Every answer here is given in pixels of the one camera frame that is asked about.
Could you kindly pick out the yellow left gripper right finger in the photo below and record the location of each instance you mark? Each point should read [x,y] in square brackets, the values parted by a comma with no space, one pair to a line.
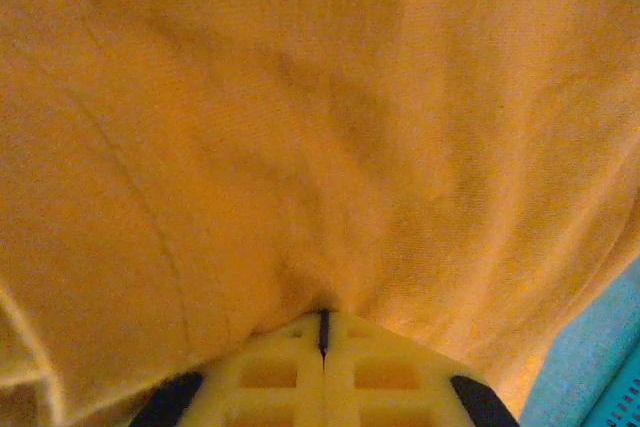
[385,377]

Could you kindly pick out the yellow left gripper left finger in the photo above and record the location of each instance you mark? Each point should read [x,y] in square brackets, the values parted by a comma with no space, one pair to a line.
[270,377]

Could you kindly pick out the orange t-shirt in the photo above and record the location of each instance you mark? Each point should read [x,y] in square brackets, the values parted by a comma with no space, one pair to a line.
[300,122]

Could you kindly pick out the teal plastic basket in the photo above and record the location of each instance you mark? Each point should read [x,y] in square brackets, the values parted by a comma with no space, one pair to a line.
[590,357]

